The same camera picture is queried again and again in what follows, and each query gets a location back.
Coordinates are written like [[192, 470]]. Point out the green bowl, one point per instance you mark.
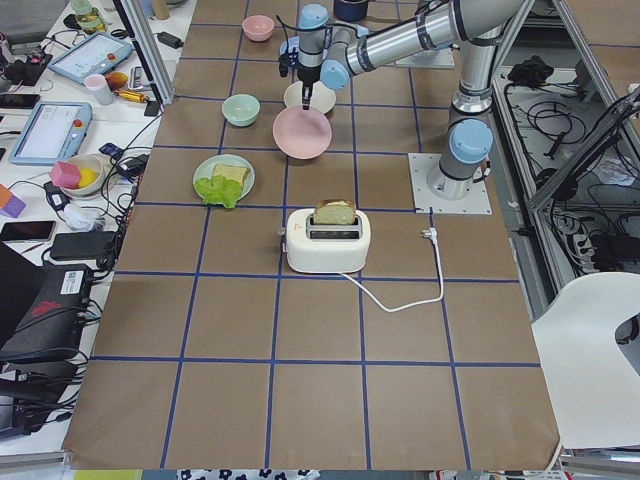
[[241, 110]]

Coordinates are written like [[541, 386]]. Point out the blue plate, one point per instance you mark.
[[290, 46]]

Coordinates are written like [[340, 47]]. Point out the beige bowl with toys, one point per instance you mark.
[[80, 176]]

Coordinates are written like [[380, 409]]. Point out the bread slice in toaster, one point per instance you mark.
[[334, 212]]

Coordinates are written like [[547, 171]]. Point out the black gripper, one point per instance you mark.
[[306, 75]]

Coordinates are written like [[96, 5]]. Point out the white chair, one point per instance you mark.
[[593, 388]]

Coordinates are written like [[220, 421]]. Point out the dark blue pot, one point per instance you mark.
[[350, 10]]

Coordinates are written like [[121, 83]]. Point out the black smartphone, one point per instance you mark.
[[28, 231]]

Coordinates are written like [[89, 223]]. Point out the pink bowl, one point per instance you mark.
[[258, 28]]

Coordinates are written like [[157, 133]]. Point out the pink plate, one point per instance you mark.
[[302, 134]]

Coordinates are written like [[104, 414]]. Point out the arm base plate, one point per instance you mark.
[[425, 59], [435, 193]]

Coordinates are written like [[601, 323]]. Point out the aluminium frame post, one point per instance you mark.
[[137, 26]]

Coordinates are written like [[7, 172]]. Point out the white toaster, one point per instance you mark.
[[326, 249]]

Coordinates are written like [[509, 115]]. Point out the pink cup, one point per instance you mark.
[[98, 87]]

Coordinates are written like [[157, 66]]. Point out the blue teach pendant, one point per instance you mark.
[[97, 54], [53, 132]]

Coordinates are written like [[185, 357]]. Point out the near blue teach pendant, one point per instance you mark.
[[53, 132]]

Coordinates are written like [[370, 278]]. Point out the green lettuce leaf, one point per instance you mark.
[[218, 192]]

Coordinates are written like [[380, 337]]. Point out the black power adapter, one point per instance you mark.
[[169, 40]]

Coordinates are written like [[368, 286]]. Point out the far blue teach pendant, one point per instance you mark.
[[97, 54]]

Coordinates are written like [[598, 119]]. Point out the cream white plate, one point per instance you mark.
[[322, 102]]

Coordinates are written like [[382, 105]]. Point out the green plate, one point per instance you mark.
[[205, 170]]

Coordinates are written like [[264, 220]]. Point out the bread slice on plate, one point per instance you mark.
[[234, 173]]

